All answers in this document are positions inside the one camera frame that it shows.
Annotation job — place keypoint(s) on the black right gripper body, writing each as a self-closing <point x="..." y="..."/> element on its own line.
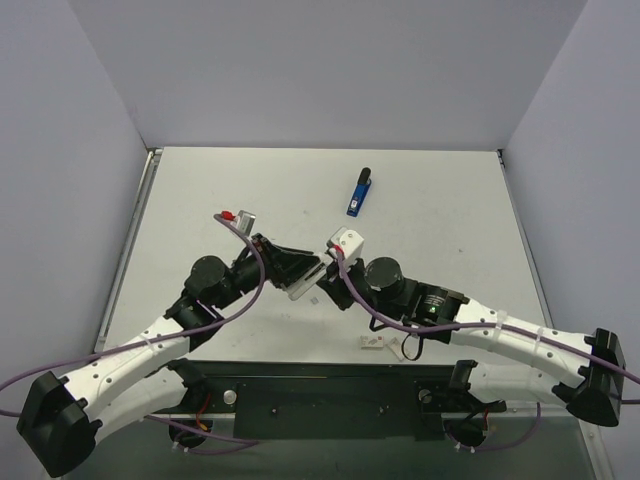
<point x="353" y="278"/>

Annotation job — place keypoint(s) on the small staple box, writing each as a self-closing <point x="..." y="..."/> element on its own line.
<point x="371" y="342"/>

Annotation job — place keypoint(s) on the aluminium frame rail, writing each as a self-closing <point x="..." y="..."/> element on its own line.
<point x="144" y="188"/>

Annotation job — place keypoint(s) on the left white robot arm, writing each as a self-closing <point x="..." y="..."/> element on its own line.
<point x="64" y="417"/>

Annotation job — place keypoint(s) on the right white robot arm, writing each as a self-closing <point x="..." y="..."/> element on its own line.
<point x="584" y="373"/>

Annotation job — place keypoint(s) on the white stapler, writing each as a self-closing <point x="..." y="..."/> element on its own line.
<point x="309" y="278"/>

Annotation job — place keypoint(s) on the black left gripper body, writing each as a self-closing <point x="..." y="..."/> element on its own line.
<point x="270" y="257"/>

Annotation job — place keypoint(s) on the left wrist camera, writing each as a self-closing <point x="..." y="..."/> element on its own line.
<point x="244" y="222"/>

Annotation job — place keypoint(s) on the blue and black stapler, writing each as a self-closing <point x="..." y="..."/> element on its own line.
<point x="360" y="192"/>

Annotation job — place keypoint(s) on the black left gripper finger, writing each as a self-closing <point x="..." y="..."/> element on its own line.
<point x="286" y="258"/>
<point x="282" y="279"/>

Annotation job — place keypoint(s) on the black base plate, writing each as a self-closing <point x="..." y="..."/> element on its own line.
<point x="307" y="401"/>

